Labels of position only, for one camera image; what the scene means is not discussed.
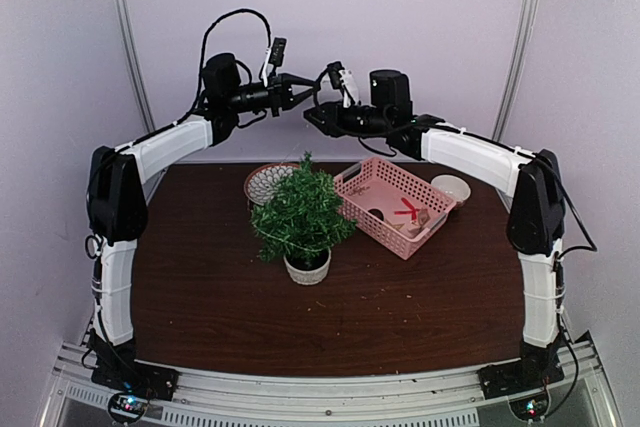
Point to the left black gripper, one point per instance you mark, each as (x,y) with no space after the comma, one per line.
(280,93)

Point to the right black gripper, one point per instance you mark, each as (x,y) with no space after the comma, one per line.
(334,123)

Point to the small green christmas tree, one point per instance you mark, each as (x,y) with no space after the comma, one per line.
(301,223)

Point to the red bauble ornament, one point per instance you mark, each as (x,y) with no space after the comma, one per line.
(377,214)

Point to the pink plastic basket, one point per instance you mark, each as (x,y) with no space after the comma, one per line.
(378,183)

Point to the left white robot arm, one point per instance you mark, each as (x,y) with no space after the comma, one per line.
(115,199)

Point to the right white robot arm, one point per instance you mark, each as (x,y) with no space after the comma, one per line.
(531,180)

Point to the flower pattern plate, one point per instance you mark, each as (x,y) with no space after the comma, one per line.
(260,185)

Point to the red ribbon bow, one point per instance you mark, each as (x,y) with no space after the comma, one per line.
(409,209)

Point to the gold star ornament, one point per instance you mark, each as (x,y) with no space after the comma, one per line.
(397,226)

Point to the white ceramic bowl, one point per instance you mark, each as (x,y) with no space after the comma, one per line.
(454,187)

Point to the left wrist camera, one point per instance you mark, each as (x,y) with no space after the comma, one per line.
(274,57)

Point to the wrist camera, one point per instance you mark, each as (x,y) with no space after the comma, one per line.
(274,57)
(342,79)

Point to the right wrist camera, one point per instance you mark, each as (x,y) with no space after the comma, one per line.
(342,79)

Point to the right aluminium frame post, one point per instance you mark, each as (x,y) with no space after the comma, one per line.
(524,31)

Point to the front aluminium rail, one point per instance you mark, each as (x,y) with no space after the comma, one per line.
(452,397)

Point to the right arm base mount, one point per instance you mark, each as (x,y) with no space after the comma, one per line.
(520,384)

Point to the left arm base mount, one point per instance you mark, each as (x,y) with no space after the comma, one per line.
(135,384)

